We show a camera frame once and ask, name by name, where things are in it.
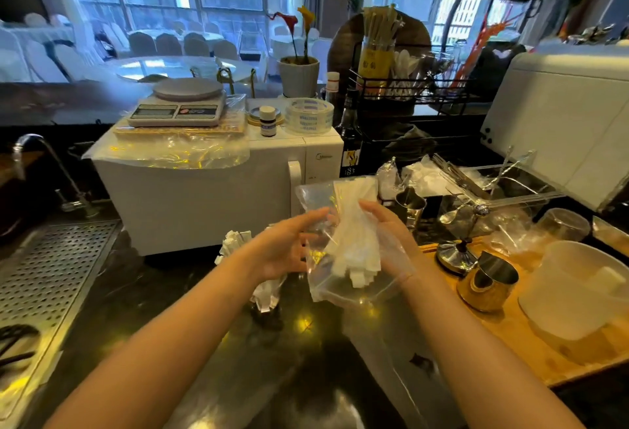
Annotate person's left hand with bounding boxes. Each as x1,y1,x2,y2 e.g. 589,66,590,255
239,207,333,283

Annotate person's right hand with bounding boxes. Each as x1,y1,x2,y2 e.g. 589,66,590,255
358,199,427,283

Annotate clear plastic zip bag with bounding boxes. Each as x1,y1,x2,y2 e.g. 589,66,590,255
295,176,417,309

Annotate person's right forearm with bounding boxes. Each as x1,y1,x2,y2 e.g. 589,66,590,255
398,259,585,429

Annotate person's left forearm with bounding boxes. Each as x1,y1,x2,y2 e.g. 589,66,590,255
43,246,266,429

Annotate gold metal jigger cup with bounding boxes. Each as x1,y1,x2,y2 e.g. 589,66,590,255
394,187,427,233

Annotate bundle of white paper packets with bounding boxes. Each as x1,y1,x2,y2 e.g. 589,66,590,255
324,177,383,290

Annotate crumpled white plastic bags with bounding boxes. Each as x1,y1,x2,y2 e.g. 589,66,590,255
376,155,465,198

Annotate pile of white paper packets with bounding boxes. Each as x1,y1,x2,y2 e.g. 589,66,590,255
214,230,288,314

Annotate round steel bell base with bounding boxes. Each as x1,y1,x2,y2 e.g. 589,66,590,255
436,204,490,277

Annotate dark glass bottle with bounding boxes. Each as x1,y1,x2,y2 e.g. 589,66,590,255
338,89,364,179

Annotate roll of clear tape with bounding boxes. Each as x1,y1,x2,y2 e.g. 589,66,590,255
285,98,335,136

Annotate white microwave oven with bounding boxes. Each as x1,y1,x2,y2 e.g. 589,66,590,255
92,98,345,256

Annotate small brown bottle white cap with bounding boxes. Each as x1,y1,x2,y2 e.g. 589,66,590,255
259,105,277,138

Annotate gold round tin lid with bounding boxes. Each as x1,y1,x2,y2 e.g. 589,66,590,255
247,106,286,127

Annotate clear plastic tray of utensils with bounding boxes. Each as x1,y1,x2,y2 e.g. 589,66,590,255
432,146,566,238

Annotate empty clear plastic bag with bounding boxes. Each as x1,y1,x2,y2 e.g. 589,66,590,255
341,296,467,429

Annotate white flower pot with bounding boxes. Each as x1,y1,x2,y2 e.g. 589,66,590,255
277,56,320,99

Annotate yellow jar of straws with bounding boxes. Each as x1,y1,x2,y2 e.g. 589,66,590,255
357,4,406,99

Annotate clear plastic bag sheet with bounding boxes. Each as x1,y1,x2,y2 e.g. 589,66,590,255
82,95,251,170

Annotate wooden board under scale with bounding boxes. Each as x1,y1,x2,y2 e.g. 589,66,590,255
112,112,246,137

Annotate white digital kitchen scale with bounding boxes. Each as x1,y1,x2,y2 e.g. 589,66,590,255
127,77,227,128

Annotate clear glass cup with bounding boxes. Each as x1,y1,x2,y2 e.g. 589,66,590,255
536,208,591,244

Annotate red and yellow calla flowers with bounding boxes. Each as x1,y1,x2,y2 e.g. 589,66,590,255
267,5,316,65

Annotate wooden cutting board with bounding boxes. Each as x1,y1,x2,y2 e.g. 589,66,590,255
419,234,629,388

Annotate round glass dining table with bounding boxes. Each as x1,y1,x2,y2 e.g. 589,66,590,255
105,55,256,84

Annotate translucent white plastic jug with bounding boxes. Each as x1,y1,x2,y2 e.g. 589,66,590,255
518,240,629,342

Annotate white appliance lid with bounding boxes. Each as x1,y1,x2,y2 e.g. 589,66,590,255
480,41,629,212

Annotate steel faucet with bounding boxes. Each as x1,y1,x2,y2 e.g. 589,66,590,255
13,133,100,219

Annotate group of white covered chairs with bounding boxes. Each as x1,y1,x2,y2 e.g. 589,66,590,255
0,12,335,84

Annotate perforated steel drain tray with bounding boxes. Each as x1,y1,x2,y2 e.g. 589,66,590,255
0,220,123,429

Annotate black wire dish rack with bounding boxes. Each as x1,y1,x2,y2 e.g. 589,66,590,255
348,42,475,142

